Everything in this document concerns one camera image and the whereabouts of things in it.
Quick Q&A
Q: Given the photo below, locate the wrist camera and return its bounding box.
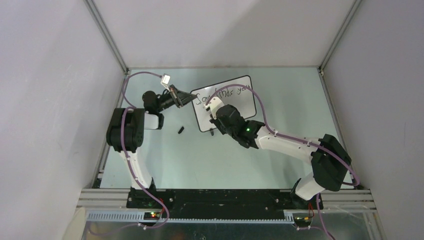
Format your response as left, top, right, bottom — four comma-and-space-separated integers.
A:
204, 96, 225, 120
160, 73, 171, 89

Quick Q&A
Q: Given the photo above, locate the aluminium frame rail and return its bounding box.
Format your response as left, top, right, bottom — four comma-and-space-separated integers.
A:
77, 188, 377, 225

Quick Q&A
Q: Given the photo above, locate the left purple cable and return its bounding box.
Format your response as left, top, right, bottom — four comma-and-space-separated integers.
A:
120, 71, 170, 231

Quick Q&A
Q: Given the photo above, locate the black framed whiteboard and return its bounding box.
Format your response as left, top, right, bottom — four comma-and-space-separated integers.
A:
190, 75, 257, 133

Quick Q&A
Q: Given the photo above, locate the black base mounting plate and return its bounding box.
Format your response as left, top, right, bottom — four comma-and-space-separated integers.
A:
126, 188, 324, 221

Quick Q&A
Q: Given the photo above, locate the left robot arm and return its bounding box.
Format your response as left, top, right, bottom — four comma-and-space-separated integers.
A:
106, 85, 197, 208

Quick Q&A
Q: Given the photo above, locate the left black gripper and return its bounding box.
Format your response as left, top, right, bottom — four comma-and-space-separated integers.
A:
155, 85, 196, 113

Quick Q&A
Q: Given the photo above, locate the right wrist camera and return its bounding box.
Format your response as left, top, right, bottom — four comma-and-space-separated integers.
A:
204, 96, 225, 120

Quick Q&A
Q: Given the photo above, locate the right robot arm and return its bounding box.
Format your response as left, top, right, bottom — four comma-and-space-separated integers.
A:
206, 104, 352, 209

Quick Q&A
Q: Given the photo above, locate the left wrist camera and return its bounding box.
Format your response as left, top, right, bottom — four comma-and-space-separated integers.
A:
160, 73, 171, 89

